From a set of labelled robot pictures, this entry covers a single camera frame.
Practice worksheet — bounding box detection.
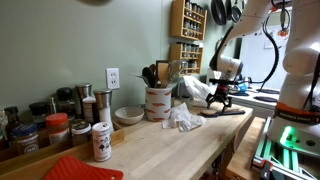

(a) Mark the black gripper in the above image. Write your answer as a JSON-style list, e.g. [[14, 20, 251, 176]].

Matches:
[[204, 78, 239, 114]]

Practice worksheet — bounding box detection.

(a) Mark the white crumpled cloth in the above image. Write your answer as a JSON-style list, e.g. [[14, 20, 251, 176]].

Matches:
[[182, 75, 213, 108]]

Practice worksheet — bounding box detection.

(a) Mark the white stove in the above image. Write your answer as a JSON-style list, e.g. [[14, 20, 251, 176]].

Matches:
[[229, 84, 285, 118]]

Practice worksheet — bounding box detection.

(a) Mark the small white rag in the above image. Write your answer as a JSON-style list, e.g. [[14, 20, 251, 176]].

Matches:
[[161, 102, 208, 133]]

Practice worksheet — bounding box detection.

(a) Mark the large metal whisk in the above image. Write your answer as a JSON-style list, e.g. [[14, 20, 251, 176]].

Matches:
[[165, 59, 189, 88]]

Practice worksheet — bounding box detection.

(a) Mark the wooden spice rack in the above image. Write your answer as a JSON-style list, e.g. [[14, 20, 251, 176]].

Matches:
[[170, 0, 208, 42], [168, 42, 205, 75]]

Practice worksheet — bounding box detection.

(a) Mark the white crock with orange stripes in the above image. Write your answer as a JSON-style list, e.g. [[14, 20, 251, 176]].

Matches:
[[144, 85, 173, 123]]

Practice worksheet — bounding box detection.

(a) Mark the square wooden turner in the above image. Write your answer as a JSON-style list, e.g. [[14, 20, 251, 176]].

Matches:
[[155, 59, 170, 89]]

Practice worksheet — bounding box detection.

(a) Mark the black spoon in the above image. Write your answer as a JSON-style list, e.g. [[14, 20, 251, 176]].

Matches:
[[141, 66, 157, 89]]

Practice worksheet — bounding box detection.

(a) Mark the black hanging frying pan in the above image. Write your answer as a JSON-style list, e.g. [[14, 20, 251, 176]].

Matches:
[[210, 0, 229, 27], [229, 0, 243, 24]]

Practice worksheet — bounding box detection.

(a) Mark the white ceramic bowl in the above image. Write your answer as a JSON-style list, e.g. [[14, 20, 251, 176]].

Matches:
[[114, 106, 146, 126]]

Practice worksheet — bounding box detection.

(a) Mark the stainless steel pepper mill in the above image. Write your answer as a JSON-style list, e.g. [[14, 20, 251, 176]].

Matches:
[[74, 83, 94, 125], [92, 88, 116, 134]]

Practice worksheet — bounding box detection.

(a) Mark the white printed salt shaker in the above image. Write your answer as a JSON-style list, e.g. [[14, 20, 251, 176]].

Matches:
[[91, 121, 113, 163]]

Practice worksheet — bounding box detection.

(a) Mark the white cap bottle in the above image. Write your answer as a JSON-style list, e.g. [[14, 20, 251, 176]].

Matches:
[[81, 96, 98, 125]]

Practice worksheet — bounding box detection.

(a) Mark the white lid dark spice jar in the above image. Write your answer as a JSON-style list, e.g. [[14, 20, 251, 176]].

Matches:
[[69, 118, 93, 147]]

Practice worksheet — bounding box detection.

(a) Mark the black cap dark bottle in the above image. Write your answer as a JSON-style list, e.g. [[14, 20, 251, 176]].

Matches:
[[55, 86, 77, 122]]

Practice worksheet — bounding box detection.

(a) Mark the red silicone mat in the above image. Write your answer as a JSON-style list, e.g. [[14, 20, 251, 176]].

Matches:
[[42, 155, 125, 180]]

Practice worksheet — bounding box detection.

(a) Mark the red lid spice jar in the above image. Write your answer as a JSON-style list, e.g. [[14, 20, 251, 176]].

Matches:
[[45, 112, 71, 145]]

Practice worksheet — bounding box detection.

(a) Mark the wooden spice tray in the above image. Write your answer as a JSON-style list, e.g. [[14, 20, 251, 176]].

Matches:
[[0, 123, 126, 180]]

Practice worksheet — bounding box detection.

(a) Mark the black lid glass jar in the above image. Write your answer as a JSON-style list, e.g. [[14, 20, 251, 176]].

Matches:
[[28, 101, 51, 130]]

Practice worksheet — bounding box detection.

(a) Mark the blue lid spice jar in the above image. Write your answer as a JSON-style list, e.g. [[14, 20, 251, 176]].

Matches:
[[12, 123, 41, 156]]

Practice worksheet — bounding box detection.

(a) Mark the dark sauce bottle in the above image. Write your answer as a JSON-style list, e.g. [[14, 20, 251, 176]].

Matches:
[[3, 105, 24, 142]]

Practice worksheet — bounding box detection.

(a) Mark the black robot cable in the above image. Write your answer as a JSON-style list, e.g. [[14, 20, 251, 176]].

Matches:
[[261, 14, 281, 85]]

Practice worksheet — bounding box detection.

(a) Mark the aluminium rail frame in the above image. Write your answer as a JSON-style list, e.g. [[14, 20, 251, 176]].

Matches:
[[251, 116, 320, 180]]

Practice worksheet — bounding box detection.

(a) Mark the white wall outlet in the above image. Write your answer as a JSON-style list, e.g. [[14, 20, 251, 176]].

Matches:
[[105, 67, 121, 90]]

